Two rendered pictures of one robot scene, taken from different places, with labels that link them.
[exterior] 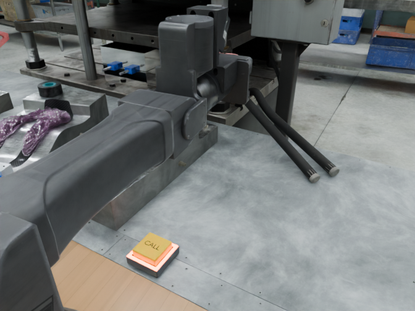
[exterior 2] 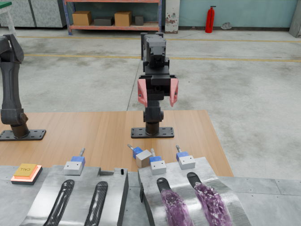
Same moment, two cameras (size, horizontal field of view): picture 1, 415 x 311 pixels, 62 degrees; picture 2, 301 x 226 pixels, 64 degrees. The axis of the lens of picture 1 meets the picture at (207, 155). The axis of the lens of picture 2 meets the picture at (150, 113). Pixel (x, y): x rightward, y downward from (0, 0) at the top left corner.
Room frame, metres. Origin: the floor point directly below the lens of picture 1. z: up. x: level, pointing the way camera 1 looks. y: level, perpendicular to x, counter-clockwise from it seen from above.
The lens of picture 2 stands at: (1.29, 0.25, 1.50)
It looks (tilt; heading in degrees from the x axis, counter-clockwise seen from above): 33 degrees down; 154
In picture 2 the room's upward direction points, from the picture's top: straight up
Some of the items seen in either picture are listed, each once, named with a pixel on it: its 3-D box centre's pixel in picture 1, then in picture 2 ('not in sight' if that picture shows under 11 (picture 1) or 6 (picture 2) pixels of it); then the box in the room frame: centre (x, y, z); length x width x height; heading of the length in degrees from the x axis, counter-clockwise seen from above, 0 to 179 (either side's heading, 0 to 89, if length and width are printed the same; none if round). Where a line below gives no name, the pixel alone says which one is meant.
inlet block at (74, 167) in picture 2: not in sight; (78, 161); (0.62, 0.30, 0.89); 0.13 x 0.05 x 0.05; 151
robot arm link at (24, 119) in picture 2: not in sight; (15, 118); (0.25, 0.11, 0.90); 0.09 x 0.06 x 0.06; 66
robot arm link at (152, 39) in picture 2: not in sight; (156, 55); (0.65, 0.58, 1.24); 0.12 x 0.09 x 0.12; 156
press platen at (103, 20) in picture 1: (158, 35); not in sight; (1.93, 0.27, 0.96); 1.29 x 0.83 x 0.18; 60
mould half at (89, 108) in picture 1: (34, 133); (198, 223); (0.98, 0.56, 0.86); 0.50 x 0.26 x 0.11; 167
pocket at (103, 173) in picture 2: not in sight; (106, 176); (0.71, 0.37, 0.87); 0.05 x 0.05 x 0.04; 60
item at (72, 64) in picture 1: (158, 70); not in sight; (1.94, 0.28, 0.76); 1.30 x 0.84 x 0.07; 60
